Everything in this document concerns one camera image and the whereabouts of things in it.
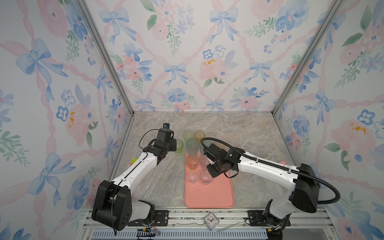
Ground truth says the clear glass column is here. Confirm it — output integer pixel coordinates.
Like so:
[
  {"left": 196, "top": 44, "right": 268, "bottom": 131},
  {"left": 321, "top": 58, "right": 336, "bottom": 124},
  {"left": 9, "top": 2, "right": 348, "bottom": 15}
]
[{"left": 200, "top": 155, "right": 211, "bottom": 167}]

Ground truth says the left corner aluminium post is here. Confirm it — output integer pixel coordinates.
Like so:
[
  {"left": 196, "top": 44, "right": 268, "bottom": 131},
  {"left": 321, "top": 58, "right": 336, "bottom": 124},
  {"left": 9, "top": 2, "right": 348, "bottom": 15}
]
[{"left": 74, "top": 0, "right": 134, "bottom": 117}]

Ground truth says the small clear glass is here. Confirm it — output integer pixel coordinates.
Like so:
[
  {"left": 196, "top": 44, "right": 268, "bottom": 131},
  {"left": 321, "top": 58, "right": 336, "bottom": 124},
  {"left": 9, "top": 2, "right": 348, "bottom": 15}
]
[{"left": 187, "top": 171, "right": 199, "bottom": 185}]

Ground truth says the bright green glass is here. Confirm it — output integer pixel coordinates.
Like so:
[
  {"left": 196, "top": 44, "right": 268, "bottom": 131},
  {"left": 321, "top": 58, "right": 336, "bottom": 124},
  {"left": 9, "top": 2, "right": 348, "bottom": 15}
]
[{"left": 175, "top": 139, "right": 184, "bottom": 154}]

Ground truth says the light green textured cup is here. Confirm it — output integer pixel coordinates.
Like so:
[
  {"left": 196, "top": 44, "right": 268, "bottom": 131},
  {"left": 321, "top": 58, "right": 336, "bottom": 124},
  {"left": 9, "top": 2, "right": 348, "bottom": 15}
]
[{"left": 183, "top": 130, "right": 195, "bottom": 141}]

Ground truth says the amber yellow cup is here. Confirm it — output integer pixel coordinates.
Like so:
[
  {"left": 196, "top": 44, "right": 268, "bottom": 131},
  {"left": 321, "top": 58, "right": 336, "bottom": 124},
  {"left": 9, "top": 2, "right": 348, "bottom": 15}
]
[{"left": 194, "top": 130, "right": 206, "bottom": 142}]

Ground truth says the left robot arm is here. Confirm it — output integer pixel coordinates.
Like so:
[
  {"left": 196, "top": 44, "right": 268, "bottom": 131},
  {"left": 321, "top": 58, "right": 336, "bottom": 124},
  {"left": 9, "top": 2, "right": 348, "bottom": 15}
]
[{"left": 92, "top": 123, "right": 177, "bottom": 231}]

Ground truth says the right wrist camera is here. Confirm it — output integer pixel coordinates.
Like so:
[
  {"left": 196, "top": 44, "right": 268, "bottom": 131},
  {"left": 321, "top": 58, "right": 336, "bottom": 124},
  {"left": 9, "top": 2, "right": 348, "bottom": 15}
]
[{"left": 204, "top": 144, "right": 228, "bottom": 165}]

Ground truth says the pink rectangular tray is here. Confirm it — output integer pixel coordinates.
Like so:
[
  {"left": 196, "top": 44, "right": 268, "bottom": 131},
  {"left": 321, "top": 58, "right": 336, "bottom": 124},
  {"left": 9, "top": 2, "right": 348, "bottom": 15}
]
[{"left": 184, "top": 151, "right": 235, "bottom": 209}]

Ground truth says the teal textured cup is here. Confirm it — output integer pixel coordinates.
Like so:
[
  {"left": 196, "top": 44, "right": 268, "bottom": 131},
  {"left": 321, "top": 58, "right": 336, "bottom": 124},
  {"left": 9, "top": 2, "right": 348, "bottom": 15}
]
[
  {"left": 186, "top": 139, "right": 200, "bottom": 156},
  {"left": 200, "top": 138, "right": 207, "bottom": 151}
]

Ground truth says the orange green toy block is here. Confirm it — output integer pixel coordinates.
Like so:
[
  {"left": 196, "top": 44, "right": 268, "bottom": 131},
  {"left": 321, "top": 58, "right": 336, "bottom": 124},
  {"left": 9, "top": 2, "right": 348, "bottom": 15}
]
[{"left": 130, "top": 158, "right": 138, "bottom": 165}]

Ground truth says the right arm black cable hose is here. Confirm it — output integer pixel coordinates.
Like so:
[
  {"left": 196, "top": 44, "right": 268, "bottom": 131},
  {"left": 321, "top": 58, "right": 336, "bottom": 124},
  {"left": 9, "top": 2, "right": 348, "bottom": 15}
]
[{"left": 200, "top": 137, "right": 341, "bottom": 205}]

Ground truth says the pink tinted glass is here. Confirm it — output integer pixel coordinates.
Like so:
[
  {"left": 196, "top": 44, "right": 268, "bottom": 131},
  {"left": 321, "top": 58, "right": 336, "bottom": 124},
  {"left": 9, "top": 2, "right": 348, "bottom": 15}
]
[{"left": 186, "top": 156, "right": 200, "bottom": 170}]

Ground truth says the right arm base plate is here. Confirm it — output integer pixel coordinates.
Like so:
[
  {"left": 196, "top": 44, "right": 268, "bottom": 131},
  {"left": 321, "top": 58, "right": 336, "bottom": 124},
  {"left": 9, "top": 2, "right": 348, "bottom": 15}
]
[{"left": 247, "top": 209, "right": 291, "bottom": 228}]

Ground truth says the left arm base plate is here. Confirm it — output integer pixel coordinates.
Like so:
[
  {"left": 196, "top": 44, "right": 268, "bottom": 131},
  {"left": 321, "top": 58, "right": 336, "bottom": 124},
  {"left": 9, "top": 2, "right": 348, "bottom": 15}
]
[{"left": 127, "top": 210, "right": 170, "bottom": 227}]

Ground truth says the clear textured cup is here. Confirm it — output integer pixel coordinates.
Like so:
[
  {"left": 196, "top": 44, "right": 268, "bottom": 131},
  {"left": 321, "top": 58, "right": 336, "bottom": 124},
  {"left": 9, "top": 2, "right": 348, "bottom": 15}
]
[{"left": 200, "top": 171, "right": 213, "bottom": 185}]

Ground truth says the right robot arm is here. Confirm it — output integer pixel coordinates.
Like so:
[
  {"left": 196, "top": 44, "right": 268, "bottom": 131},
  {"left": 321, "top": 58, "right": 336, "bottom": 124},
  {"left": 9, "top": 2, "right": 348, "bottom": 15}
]
[{"left": 204, "top": 149, "right": 320, "bottom": 228}]

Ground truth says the right corner aluminium post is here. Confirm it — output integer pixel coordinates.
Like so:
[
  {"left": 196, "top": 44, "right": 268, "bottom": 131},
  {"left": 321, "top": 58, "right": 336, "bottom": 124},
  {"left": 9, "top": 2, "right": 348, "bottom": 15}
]
[{"left": 272, "top": 0, "right": 345, "bottom": 117}]

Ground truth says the corner aluminium post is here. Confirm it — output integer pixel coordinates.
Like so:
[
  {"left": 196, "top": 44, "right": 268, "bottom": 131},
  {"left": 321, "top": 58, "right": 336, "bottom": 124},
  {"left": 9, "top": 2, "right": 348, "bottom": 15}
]
[
  {"left": 74, "top": 0, "right": 134, "bottom": 117},
  {"left": 272, "top": 0, "right": 345, "bottom": 117}
]

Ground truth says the small white clock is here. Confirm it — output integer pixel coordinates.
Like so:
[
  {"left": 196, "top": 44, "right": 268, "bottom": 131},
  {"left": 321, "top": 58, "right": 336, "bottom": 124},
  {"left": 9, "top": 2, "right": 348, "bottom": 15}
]
[{"left": 203, "top": 212, "right": 220, "bottom": 231}]

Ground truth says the aluminium front rail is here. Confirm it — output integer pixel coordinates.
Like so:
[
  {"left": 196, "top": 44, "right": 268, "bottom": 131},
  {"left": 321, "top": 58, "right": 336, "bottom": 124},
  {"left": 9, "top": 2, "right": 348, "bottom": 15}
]
[{"left": 78, "top": 208, "right": 340, "bottom": 240}]

